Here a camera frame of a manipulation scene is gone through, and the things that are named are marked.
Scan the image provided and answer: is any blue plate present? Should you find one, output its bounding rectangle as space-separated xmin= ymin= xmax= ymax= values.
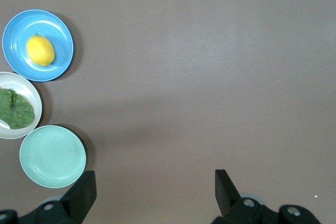
xmin=2 ymin=9 xmax=75 ymax=82

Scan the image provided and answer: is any green plate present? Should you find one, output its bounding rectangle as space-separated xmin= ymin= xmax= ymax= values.
xmin=19 ymin=125 xmax=87 ymax=189

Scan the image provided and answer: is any yellow lemon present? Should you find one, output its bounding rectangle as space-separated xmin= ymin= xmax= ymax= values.
xmin=26 ymin=33 xmax=56 ymax=67

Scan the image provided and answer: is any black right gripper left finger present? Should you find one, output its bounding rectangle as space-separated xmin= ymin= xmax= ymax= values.
xmin=0 ymin=170 xmax=97 ymax=224

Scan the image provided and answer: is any green lettuce leaf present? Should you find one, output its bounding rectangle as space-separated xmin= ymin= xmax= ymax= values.
xmin=0 ymin=87 xmax=36 ymax=130

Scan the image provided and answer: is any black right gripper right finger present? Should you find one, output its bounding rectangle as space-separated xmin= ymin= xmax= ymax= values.
xmin=212 ymin=169 xmax=321 ymax=224

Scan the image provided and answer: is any beige plate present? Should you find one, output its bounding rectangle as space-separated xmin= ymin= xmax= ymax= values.
xmin=0 ymin=71 xmax=43 ymax=140

